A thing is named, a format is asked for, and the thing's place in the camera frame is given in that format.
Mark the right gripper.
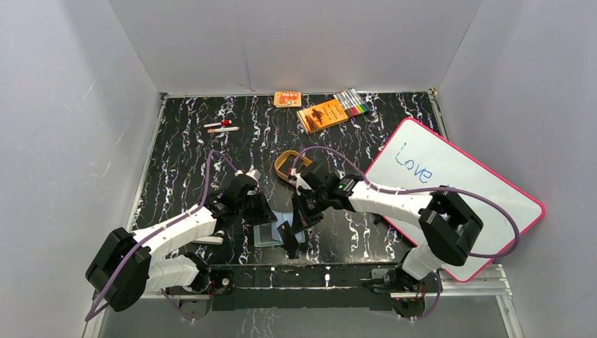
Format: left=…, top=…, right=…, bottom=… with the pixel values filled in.
left=291, top=189, right=330, bottom=235

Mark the mint green card holder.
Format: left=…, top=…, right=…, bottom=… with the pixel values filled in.
left=251, top=211, right=293, bottom=248

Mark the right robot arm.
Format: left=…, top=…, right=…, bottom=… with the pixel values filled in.
left=288, top=162, right=484, bottom=292

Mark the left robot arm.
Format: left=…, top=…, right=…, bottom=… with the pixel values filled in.
left=85, top=170, right=277, bottom=312

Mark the small orange card box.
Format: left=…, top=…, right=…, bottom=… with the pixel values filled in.
left=273, top=91, right=302, bottom=108

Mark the tan oval tray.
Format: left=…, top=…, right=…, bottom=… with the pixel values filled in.
left=274, top=150, right=313, bottom=187

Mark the white pink marker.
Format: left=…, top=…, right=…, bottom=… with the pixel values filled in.
left=207, top=127, right=240, bottom=134

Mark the orange book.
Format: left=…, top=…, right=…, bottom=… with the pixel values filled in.
left=296, top=99, right=348, bottom=134

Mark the red capped marker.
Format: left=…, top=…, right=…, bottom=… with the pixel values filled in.
left=203, top=120, right=232, bottom=129

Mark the set of coloured markers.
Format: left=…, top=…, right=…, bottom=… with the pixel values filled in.
left=333, top=88, right=372, bottom=118

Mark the pink framed whiteboard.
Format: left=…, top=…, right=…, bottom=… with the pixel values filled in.
left=365, top=118, right=545, bottom=282

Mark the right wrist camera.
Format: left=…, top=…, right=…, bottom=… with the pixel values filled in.
left=288, top=168, right=312, bottom=194

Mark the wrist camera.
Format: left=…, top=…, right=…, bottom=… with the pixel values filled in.
left=288, top=168, right=312, bottom=194
left=234, top=169, right=261, bottom=185

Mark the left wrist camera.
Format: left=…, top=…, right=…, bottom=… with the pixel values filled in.
left=234, top=169, right=261, bottom=185

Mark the black base frame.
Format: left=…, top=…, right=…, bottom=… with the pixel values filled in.
left=168, top=263, right=438, bottom=316

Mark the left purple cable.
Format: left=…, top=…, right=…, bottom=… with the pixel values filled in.
left=84, top=149, right=241, bottom=323

